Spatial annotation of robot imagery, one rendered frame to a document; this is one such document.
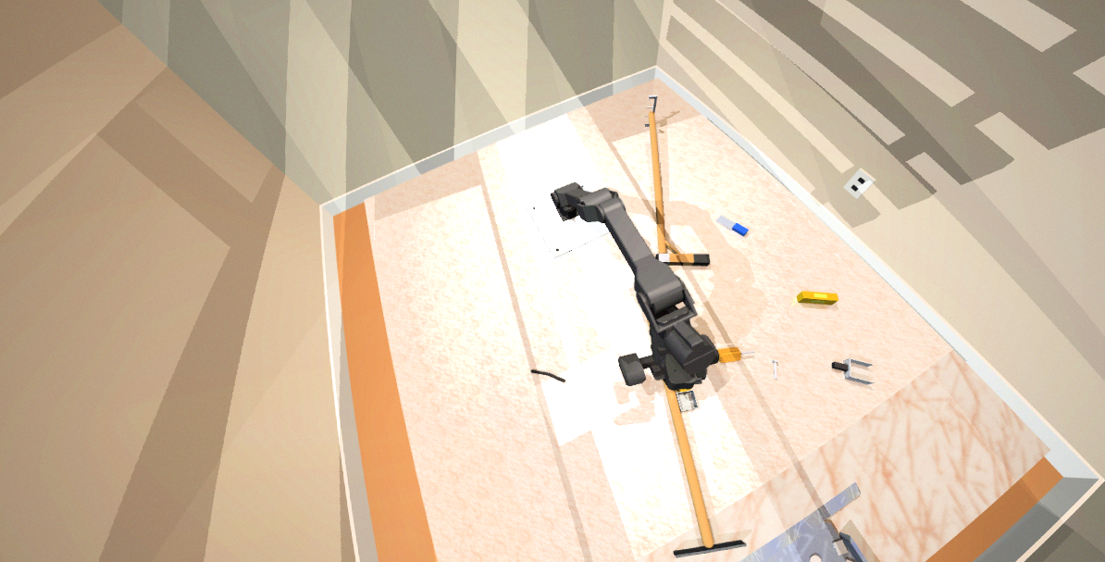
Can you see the black thin bar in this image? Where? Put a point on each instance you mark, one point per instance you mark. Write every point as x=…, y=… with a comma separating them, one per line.
x=547, y=373

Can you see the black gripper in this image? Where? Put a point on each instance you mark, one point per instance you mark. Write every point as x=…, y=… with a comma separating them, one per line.
x=632, y=366

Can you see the yellow rectangular block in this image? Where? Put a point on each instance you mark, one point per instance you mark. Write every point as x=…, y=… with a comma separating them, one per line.
x=817, y=298

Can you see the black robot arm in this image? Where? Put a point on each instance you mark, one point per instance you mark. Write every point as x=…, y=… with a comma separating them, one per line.
x=658, y=289

